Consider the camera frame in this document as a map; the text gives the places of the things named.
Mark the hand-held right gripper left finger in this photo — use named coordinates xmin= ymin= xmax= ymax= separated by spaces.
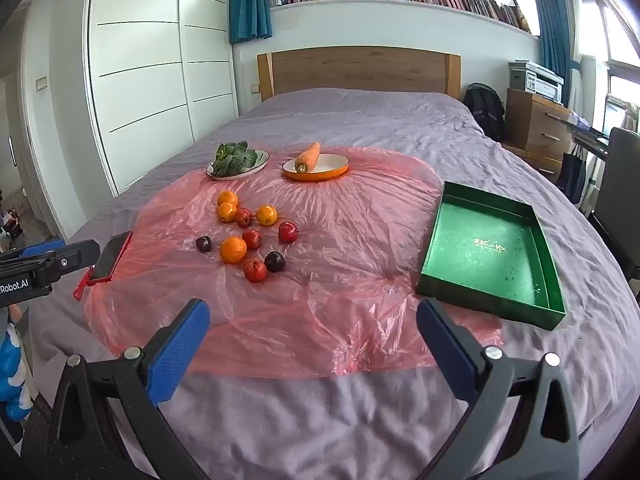
xmin=30 ymin=298 xmax=211 ymax=480

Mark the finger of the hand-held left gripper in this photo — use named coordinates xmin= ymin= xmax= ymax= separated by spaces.
xmin=0 ymin=239 xmax=101 ymax=278
xmin=20 ymin=240 xmax=67 ymax=257

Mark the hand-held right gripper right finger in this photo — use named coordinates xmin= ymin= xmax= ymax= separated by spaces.
xmin=416 ymin=297 xmax=588 ymax=480

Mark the green tray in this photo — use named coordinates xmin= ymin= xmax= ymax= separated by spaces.
xmin=415 ymin=181 xmax=567 ymax=332

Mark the large orange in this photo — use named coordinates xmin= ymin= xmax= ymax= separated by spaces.
xmin=219 ymin=236 xmax=248 ymax=265

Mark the red-cased smartphone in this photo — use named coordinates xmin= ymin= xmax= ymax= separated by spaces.
xmin=87 ymin=231 xmax=134 ymax=287

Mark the blue and white cloth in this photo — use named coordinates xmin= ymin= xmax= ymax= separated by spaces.
xmin=0 ymin=305 xmax=33 ymax=423

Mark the pink plastic sheet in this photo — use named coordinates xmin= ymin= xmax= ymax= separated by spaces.
xmin=74 ymin=146 xmax=503 ymax=378

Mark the leafy green vegetable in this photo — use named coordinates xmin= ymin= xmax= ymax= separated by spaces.
xmin=214 ymin=141 xmax=261 ymax=177

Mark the white wardrobe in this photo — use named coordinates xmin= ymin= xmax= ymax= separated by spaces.
xmin=82 ymin=0 xmax=240 ymax=196

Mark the white plate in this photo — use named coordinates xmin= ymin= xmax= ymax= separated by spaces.
xmin=206 ymin=149 xmax=271 ymax=181

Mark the dark blue bag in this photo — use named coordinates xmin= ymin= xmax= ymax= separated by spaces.
xmin=556 ymin=145 xmax=587 ymax=205

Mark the orange-rimmed plate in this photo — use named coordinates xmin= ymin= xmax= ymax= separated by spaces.
xmin=282 ymin=154 xmax=351 ymax=183

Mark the carrot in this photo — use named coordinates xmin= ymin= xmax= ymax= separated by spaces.
xmin=294 ymin=142 xmax=322 ymax=174

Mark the dark grey chair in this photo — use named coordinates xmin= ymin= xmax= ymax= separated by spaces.
xmin=587 ymin=127 xmax=640 ymax=281

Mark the black backpack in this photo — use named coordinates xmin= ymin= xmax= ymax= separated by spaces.
xmin=463 ymin=82 xmax=506 ymax=141

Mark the wooden dresser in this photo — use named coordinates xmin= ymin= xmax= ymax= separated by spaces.
xmin=502 ymin=88 xmax=576 ymax=181

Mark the grey desk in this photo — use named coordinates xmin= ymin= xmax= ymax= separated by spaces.
xmin=562 ymin=110 xmax=613 ymax=148

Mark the white printer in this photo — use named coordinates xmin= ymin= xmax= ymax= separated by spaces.
xmin=508 ymin=60 xmax=565 ymax=103

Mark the wooden headboard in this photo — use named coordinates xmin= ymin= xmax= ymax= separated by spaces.
xmin=257 ymin=46 xmax=462 ymax=103

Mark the blue curtain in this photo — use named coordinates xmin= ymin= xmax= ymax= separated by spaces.
xmin=530 ymin=0 xmax=573 ymax=108
xmin=229 ymin=0 xmax=273 ymax=44

